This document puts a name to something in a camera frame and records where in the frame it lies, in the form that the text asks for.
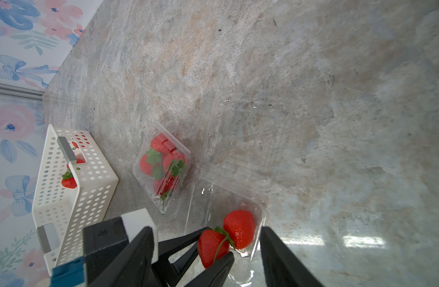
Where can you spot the clear plastic clamshell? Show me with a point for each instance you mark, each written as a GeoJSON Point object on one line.
{"type": "Point", "coordinates": [230, 197]}
{"type": "Point", "coordinates": [146, 182]}

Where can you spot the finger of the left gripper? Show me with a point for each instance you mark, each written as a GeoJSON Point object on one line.
{"type": "Point", "coordinates": [169, 274]}
{"type": "Point", "coordinates": [216, 274]}

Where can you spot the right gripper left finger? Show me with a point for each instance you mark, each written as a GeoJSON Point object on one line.
{"type": "Point", "coordinates": [132, 267]}

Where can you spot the strawberry with stem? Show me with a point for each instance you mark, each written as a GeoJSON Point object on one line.
{"type": "Point", "coordinates": [150, 160]}

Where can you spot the strawberry lone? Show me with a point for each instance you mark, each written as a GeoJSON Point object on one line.
{"type": "Point", "coordinates": [162, 144]}

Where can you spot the strawberry back row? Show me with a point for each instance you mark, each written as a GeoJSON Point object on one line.
{"type": "Point", "coordinates": [213, 245]}
{"type": "Point", "coordinates": [165, 186]}
{"type": "Point", "coordinates": [240, 225]}

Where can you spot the white perforated plastic basket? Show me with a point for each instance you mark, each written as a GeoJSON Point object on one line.
{"type": "Point", "coordinates": [59, 213]}

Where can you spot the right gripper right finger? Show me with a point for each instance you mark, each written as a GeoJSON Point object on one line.
{"type": "Point", "coordinates": [281, 267]}

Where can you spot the left aluminium corner post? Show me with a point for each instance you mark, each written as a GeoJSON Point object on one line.
{"type": "Point", "coordinates": [20, 92]}

